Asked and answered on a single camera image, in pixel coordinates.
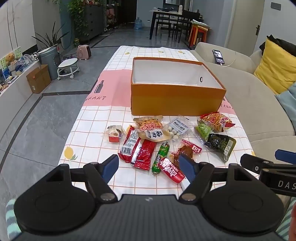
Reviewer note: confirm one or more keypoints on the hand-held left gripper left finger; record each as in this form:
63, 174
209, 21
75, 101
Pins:
109, 168

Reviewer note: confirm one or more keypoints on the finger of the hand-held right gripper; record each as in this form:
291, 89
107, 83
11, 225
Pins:
252, 162
285, 154

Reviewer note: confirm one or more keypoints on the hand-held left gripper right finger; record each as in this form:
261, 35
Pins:
187, 168

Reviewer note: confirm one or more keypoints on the red label snack packet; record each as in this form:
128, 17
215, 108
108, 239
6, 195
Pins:
170, 170

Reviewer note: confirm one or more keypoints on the brown meat snack packet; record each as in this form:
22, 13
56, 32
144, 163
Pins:
185, 150

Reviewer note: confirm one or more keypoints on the green sausage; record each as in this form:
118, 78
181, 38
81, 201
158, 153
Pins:
161, 155

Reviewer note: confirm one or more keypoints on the small clear red snack packet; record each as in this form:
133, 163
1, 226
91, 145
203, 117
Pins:
114, 138

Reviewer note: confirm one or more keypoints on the long red snack packet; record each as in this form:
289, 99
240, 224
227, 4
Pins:
141, 155

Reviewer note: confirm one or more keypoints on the dark packet with olive band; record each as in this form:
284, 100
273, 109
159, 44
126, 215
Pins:
219, 142

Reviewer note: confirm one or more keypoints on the green raisin packet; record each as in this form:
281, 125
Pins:
203, 131

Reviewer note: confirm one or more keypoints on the clear packet of white balls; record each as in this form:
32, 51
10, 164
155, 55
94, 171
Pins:
179, 127

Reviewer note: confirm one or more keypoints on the stick snack packet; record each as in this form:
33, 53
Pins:
216, 120

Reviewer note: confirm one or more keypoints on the brown peanut snack packet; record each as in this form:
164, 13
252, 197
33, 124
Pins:
150, 126

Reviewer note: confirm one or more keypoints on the orange cardboard box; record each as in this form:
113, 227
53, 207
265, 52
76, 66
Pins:
173, 99

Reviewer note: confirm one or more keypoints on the person's right striped pajama leg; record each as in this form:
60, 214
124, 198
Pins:
285, 222

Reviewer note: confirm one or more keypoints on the person's striped pajama leg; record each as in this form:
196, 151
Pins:
10, 217
285, 222

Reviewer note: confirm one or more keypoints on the checked tablecloth with lemons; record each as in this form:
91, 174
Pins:
97, 120

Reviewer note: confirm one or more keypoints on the light blue cushion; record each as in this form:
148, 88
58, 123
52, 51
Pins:
289, 102

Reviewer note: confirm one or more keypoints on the beige sofa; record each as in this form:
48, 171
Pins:
249, 92

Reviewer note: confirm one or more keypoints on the yellow cushion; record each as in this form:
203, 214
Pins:
275, 67

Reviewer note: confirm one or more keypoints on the white rolling stool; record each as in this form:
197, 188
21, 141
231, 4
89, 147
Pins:
68, 66

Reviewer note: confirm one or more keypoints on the smartphone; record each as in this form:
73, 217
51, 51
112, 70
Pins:
218, 56

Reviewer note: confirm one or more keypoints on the dark jacket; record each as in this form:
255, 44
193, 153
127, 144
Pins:
279, 42

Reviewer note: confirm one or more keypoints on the person's left striped pajama leg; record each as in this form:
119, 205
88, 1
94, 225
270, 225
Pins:
10, 217

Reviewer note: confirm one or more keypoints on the brown cardboard carton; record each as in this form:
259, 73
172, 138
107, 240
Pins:
38, 80

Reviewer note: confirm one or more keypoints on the pink space heater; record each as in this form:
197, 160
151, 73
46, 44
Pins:
83, 52

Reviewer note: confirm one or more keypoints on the white low console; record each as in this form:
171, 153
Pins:
13, 97

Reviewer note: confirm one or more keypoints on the grey trash bin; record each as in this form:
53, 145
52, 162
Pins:
49, 62

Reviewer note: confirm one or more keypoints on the orange plastic stool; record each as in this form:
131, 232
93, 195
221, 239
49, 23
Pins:
196, 30

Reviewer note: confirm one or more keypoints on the long leaf potted plant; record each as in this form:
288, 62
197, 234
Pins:
49, 39

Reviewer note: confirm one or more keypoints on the dark dining chair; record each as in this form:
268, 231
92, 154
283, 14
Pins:
167, 25
188, 20

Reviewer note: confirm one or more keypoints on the blue water jug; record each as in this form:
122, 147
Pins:
138, 24

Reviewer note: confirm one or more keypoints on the teddy bear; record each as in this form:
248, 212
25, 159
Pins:
10, 59

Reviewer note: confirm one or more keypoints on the dark grey cabinet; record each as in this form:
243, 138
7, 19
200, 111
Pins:
94, 20

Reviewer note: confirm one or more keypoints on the dark dining table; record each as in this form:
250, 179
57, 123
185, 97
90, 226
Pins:
166, 12

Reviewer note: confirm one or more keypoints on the hanging leafy plant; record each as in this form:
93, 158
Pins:
78, 14

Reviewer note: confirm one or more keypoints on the wall switch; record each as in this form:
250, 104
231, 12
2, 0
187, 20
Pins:
274, 4

